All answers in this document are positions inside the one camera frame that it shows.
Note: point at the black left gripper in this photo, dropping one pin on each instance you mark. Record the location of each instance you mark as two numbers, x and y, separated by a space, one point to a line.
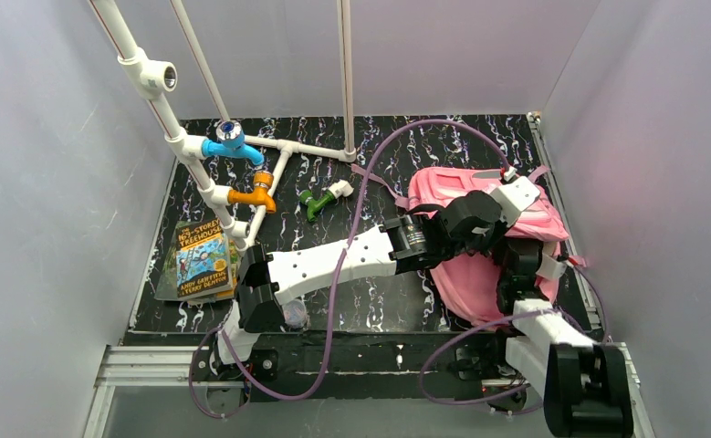
496 213

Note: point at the pink student backpack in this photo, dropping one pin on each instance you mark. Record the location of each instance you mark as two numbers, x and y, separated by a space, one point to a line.
467 284

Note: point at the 104-Storey Treehouse book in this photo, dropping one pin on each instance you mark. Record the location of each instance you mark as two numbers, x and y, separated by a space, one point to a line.
188 237

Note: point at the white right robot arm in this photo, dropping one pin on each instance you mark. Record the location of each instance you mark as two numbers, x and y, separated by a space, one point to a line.
583 383

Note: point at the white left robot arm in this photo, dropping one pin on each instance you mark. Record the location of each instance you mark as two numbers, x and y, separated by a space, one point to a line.
423 238

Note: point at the clear plastic cup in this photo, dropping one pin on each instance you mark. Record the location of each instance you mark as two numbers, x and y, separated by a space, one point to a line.
295 314

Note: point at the orange plastic tap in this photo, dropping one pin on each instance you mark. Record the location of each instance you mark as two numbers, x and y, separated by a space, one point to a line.
260 196

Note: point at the blue plastic tap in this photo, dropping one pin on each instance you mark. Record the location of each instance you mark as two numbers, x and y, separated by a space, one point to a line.
231 143

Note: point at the dark green gold book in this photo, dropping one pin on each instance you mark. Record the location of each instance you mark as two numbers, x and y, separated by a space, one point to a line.
167 289

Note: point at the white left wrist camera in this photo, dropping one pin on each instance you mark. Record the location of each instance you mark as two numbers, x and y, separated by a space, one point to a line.
515 195

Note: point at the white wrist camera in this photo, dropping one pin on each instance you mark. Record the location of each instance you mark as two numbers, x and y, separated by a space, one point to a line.
515 195
552 268

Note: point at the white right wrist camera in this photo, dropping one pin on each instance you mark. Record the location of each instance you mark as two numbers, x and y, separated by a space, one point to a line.
552 268

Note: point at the black front mounting rail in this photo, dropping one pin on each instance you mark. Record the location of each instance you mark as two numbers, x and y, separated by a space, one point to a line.
392 365

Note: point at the white PVC pipe frame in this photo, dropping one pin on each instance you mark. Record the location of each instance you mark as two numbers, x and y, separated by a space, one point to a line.
282 66

